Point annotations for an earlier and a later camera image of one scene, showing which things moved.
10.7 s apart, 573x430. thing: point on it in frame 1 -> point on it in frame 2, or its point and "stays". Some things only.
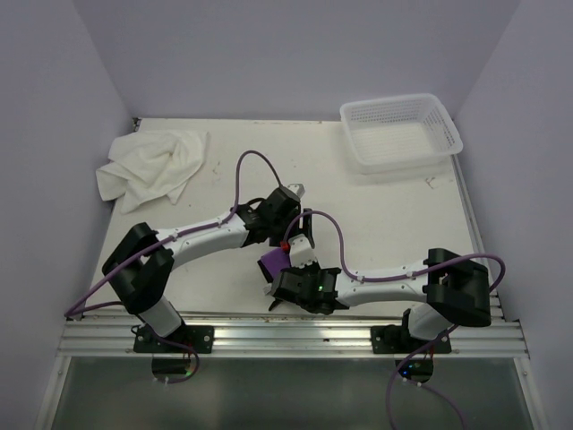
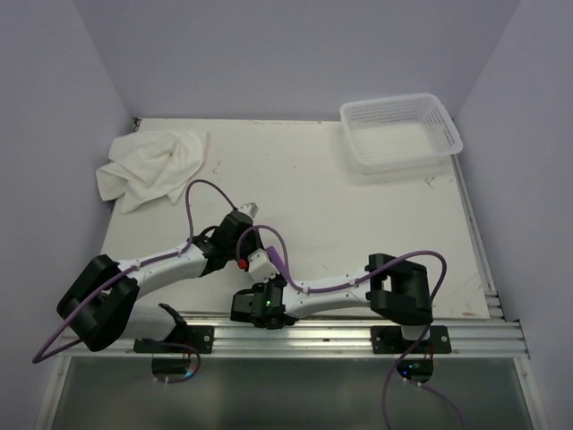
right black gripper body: (311, 270) -> (260, 287)
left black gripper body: (281, 228) -> (250, 242)
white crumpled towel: (154, 161) stays
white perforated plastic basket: (399, 133) stays
